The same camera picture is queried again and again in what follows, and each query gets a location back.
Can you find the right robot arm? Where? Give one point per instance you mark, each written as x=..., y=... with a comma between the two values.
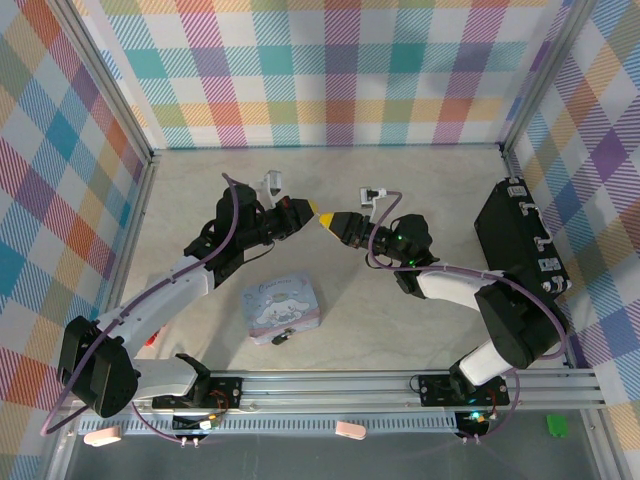
x=450, y=289

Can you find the pastel cartoon bunny box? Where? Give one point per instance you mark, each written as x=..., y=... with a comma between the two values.
x=280, y=305

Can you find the small circuit board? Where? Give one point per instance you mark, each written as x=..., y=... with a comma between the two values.
x=205, y=424
x=474, y=421

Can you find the small black padlock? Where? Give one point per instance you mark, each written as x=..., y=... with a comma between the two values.
x=281, y=338

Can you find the small green plastic piece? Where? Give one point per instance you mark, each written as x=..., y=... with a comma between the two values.
x=556, y=425

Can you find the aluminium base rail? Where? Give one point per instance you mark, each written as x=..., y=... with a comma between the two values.
x=330, y=387

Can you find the pink clip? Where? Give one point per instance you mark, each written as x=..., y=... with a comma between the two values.
x=102, y=435
x=351, y=430

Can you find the black hard case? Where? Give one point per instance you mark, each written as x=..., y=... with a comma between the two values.
x=515, y=235

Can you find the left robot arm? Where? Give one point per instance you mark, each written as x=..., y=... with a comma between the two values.
x=185, y=289

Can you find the aluminium frame post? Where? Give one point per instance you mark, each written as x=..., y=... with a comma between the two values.
x=545, y=75
x=100, y=75

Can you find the small red object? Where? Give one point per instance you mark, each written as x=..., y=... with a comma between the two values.
x=152, y=340

